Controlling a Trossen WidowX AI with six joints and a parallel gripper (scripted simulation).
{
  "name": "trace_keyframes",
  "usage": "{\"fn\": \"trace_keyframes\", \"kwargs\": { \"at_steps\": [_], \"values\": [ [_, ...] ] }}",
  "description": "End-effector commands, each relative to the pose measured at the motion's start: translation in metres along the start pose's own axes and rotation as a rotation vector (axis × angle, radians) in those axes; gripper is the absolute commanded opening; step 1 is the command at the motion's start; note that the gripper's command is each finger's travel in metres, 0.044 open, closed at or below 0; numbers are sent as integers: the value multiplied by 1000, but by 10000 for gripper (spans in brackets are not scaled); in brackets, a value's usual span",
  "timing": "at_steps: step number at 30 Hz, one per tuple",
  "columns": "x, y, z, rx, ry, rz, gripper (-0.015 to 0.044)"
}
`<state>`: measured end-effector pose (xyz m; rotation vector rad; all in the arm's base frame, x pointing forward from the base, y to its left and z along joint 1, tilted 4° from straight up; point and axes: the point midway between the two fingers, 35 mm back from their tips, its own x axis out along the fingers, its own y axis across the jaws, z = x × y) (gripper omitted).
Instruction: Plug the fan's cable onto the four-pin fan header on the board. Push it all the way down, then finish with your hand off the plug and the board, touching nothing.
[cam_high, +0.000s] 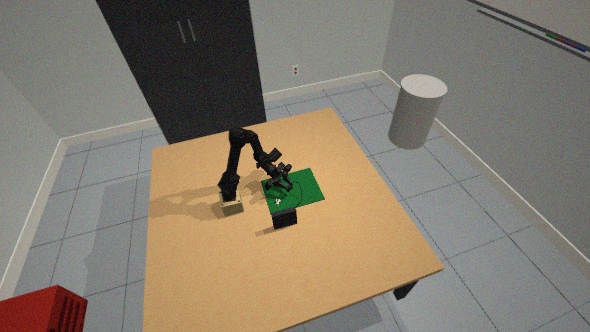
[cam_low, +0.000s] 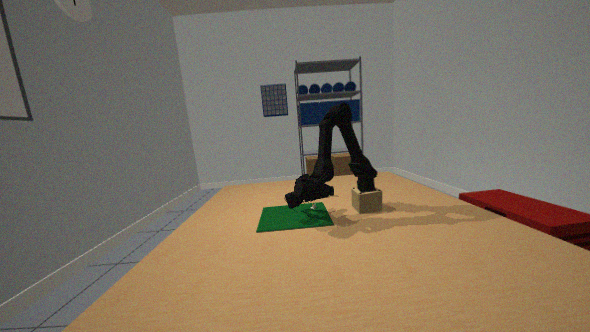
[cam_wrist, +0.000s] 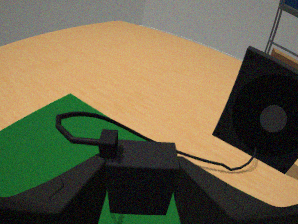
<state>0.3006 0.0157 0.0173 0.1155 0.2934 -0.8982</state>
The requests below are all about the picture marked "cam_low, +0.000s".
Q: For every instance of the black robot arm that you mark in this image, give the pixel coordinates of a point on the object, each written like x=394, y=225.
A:
x=341, y=116

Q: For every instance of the green circuit board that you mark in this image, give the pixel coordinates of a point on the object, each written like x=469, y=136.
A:
x=279, y=218

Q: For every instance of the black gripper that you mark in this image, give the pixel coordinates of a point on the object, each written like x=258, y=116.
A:
x=294, y=201

